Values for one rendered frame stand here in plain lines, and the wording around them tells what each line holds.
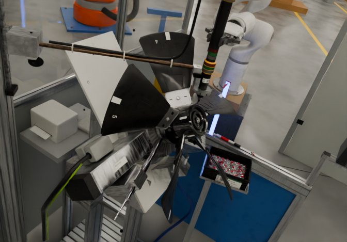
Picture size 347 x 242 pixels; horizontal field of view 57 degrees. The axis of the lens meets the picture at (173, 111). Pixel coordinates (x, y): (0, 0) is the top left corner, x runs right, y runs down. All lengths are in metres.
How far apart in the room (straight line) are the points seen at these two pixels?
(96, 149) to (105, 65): 0.36
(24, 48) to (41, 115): 0.44
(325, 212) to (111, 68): 2.24
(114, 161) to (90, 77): 0.33
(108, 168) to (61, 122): 0.49
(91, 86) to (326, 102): 2.26
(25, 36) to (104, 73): 0.31
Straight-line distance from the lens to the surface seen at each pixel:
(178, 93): 1.17
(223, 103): 1.41
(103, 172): 1.01
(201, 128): 1.14
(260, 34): 1.72
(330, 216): 2.99
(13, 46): 1.14
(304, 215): 2.84
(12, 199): 1.62
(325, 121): 3.10
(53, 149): 1.48
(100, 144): 1.05
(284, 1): 9.42
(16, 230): 1.80
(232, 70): 1.81
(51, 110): 1.52
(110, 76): 1.26
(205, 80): 1.15
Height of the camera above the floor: 1.85
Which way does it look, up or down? 34 degrees down
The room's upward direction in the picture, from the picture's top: 14 degrees clockwise
